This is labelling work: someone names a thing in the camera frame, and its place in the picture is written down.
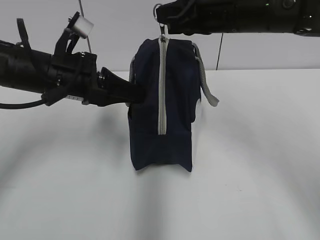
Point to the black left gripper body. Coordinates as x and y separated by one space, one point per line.
75 76

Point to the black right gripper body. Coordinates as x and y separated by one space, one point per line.
203 17

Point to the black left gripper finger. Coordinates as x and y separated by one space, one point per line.
117 90

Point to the navy blue lunch bag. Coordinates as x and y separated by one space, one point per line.
163 127

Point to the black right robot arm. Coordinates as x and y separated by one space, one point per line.
297 17

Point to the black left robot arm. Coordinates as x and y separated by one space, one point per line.
17 71

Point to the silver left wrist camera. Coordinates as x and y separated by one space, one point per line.
80 25

